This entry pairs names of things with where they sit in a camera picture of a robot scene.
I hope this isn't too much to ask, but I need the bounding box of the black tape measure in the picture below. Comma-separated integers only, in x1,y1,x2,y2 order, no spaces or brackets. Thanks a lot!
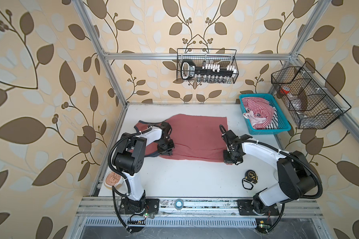
241,170,258,190

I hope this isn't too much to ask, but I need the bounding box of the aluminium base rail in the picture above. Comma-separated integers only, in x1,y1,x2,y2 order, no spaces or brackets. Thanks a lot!
76,197,324,219

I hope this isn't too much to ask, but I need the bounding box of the red capped plastic bottle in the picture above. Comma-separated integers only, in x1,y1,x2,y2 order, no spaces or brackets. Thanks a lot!
280,86,305,112

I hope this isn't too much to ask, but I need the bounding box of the red white striped garment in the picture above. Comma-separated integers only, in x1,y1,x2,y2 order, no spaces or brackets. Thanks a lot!
241,97,278,129

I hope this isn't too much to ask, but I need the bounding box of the wire basket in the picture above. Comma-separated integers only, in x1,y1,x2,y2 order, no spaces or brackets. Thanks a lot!
271,61,352,129
177,48,239,84

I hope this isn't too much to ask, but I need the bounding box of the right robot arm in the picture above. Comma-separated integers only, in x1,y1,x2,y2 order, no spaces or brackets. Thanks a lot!
219,125,323,235

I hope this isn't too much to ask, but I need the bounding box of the right wire basket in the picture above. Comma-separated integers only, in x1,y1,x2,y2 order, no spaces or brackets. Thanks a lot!
271,61,352,129

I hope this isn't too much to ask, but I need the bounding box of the black socket set tool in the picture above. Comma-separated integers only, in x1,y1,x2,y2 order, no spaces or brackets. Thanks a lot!
179,59,239,80

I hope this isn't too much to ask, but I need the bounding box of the round blue button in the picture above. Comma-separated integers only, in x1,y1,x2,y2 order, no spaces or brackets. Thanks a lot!
174,199,184,211

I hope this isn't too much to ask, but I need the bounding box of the teal plastic basket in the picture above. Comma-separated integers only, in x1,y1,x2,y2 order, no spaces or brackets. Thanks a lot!
239,94,291,135

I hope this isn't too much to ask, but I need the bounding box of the red tank top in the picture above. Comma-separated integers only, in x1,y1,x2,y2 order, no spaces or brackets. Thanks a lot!
145,114,227,163

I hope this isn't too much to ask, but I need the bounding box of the round tan pad dish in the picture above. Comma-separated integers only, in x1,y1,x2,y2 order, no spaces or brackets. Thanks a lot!
104,171,124,189

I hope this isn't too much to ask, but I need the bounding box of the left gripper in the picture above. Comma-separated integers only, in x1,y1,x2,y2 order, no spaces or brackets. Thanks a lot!
156,139,175,155

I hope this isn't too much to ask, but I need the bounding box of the back wire basket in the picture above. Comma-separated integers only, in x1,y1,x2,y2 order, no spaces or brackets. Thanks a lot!
177,48,239,84

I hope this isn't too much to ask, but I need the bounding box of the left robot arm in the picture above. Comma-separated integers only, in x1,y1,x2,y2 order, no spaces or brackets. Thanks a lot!
107,121,175,234

